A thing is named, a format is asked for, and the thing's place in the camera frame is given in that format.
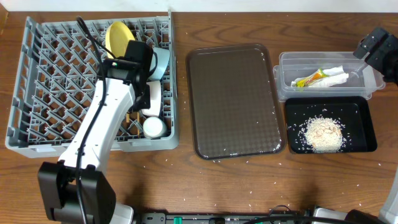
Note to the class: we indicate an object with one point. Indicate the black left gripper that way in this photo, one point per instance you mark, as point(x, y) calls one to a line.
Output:
point(144, 98)

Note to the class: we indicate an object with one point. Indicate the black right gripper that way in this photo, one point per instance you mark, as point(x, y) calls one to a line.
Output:
point(390, 43)

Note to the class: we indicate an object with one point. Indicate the pink white bowl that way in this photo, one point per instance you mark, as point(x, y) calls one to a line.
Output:
point(155, 99)

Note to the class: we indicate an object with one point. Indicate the white paper cup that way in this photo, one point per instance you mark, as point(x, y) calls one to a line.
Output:
point(154, 127)

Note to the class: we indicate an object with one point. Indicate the light blue bowl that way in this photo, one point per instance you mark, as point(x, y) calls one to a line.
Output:
point(159, 63)

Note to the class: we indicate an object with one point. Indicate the white tissue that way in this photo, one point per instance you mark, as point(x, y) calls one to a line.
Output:
point(336, 76)

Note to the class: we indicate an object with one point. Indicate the yellow plate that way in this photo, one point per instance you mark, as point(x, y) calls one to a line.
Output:
point(117, 38)

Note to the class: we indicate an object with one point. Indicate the green orange snack wrapper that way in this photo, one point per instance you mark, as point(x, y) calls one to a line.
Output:
point(307, 81)

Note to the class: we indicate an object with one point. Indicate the rice food scraps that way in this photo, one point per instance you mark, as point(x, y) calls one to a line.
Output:
point(317, 135)

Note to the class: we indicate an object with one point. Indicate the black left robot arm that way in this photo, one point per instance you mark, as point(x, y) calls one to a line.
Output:
point(75, 189)

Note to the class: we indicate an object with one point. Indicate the clear plastic waste bin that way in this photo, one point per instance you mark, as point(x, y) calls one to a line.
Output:
point(361, 78)

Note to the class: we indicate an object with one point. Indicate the black waste tray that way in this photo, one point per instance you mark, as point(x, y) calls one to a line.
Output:
point(352, 111)

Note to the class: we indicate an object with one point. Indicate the grey plastic dishwasher rack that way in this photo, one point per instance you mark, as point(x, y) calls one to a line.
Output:
point(55, 84)

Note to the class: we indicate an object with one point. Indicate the dark brown serving tray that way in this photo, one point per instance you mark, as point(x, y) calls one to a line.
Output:
point(234, 103)

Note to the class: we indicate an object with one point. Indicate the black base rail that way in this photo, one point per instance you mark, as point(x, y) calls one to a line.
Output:
point(201, 218)

